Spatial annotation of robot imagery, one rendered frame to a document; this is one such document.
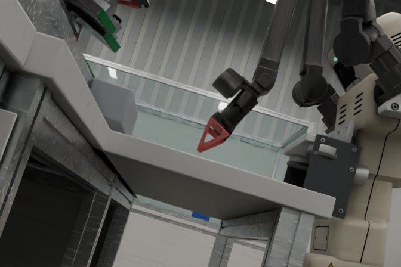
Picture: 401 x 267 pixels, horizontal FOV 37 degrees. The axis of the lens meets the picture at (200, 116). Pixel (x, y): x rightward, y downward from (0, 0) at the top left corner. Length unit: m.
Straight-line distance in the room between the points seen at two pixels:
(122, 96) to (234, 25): 9.24
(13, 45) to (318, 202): 0.52
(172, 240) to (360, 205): 3.71
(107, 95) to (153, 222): 4.04
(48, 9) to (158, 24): 9.51
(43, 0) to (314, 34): 1.17
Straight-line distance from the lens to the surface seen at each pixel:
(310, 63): 1.69
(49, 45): 0.44
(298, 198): 0.81
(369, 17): 1.28
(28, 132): 0.46
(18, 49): 0.42
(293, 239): 0.83
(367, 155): 1.39
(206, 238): 5.02
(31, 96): 0.44
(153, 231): 5.01
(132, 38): 10.08
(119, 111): 0.99
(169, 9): 10.24
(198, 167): 0.79
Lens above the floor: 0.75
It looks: 11 degrees up
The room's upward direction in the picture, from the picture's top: 17 degrees clockwise
